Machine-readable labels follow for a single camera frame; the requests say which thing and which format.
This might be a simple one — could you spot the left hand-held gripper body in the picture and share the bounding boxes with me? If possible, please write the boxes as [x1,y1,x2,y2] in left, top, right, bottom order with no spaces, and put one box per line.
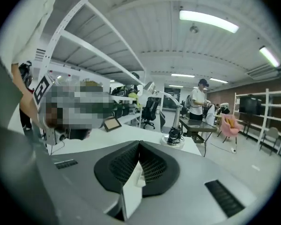
[32,75,115,147]

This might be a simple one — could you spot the pink chair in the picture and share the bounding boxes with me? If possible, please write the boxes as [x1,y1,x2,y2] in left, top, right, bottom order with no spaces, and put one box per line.
[219,112,243,144]

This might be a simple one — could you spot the white open shelf unit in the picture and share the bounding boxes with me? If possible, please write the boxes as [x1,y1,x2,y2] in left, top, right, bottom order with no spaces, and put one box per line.
[234,85,281,155]

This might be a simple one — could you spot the silver desk lamp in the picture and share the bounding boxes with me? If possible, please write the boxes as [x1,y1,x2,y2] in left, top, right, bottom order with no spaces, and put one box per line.
[142,81,186,146]

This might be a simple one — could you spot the dark-legged table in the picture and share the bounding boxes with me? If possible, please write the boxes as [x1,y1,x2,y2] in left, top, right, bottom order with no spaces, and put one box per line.
[179,118,217,144]

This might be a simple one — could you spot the ceiling light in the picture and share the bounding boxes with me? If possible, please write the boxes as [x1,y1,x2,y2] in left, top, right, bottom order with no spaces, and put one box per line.
[209,77,229,84]
[259,45,281,68]
[179,10,239,34]
[170,73,196,78]

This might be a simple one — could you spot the dark picture frame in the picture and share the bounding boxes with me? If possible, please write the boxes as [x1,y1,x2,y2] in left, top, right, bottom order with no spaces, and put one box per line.
[104,117,122,133]

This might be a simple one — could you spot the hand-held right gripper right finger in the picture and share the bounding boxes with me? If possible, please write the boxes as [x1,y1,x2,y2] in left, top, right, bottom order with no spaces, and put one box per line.
[139,139,180,198]

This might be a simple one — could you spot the black monitor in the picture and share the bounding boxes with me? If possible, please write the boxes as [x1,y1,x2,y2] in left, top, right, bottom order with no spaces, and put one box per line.
[238,96,262,115]

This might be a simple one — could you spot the grey chair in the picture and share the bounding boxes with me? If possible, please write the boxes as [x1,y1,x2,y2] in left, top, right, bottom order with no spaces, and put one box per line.
[259,127,281,156]

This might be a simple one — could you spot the person's white shirt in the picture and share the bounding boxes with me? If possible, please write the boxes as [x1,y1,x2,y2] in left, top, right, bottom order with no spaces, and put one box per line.
[0,0,59,67]

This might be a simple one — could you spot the grey rectangular box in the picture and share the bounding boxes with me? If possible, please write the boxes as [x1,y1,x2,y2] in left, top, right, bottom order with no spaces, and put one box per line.
[121,160,147,222]

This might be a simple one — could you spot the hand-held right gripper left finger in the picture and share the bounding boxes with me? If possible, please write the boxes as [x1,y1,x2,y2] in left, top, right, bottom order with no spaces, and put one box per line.
[93,139,141,194]

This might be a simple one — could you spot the white table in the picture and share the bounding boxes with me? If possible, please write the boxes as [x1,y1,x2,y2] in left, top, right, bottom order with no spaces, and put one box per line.
[8,102,202,157]

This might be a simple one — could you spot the person's left forearm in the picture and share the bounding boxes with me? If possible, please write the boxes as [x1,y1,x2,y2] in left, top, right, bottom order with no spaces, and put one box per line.
[11,63,47,129]

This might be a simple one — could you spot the white perforated shelving rack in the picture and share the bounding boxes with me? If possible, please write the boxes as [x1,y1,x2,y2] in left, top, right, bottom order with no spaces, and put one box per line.
[36,0,147,129]

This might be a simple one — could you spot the black office chair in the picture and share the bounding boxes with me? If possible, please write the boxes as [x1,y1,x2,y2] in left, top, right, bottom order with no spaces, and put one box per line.
[140,97,160,130]

